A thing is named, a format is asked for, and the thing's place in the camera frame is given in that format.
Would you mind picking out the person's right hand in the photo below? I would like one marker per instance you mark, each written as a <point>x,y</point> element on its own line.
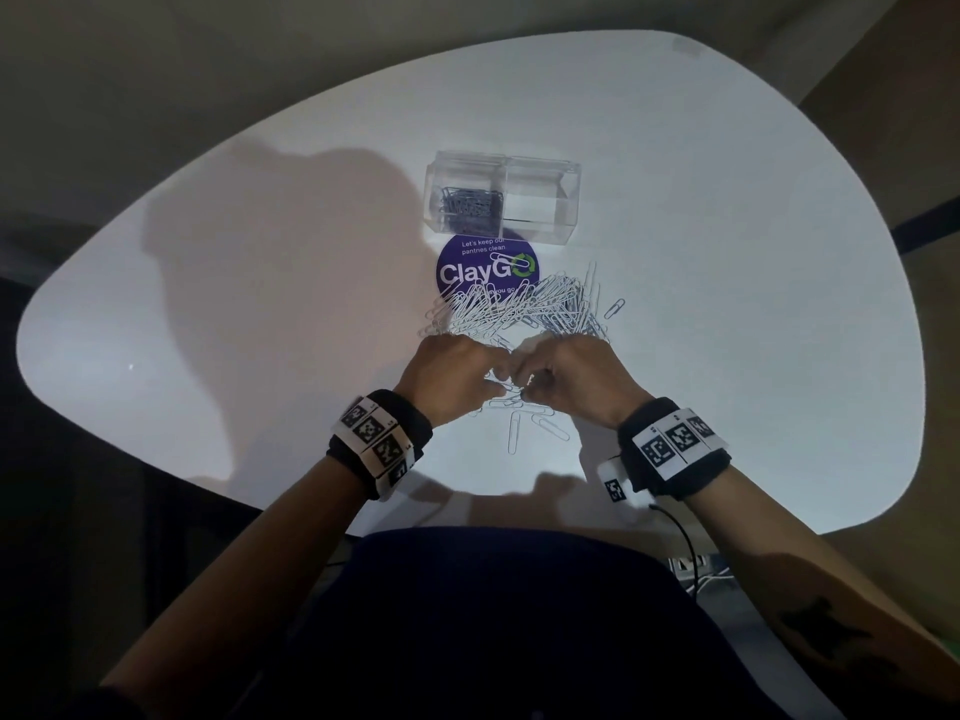
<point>581,374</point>

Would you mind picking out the person's left hand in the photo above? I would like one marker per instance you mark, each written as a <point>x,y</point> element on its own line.
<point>446,374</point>

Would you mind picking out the pile of mixed paper clips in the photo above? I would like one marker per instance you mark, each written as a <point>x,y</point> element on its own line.
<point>525,307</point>

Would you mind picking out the cluster of sorted blue clips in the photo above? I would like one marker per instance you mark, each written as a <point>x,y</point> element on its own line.
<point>471,206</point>

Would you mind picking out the clear plastic two-compartment box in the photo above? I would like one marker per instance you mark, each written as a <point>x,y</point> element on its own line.
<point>540,198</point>

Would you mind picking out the person's left forearm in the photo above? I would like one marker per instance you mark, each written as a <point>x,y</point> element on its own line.
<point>232,592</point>

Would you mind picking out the person's right forearm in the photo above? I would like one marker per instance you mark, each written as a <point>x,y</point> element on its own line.
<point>825,584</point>

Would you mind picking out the person's dark blue clothing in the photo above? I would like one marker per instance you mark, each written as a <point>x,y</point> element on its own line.
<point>525,637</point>

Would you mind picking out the black left wristband with markers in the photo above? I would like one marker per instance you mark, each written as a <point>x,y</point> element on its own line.
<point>379,446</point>

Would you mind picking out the black wristband with markers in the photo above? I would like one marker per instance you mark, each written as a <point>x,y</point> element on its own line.
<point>671,449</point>
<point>379,446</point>

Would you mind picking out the round purple sticker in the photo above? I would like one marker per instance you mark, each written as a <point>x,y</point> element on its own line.
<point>465,273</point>

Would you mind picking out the black right wristband with markers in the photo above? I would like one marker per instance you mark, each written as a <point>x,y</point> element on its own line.
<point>671,449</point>

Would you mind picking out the black bar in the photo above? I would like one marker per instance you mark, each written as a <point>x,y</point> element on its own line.
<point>926,224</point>

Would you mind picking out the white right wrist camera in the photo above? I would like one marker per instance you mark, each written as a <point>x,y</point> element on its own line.
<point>619,487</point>

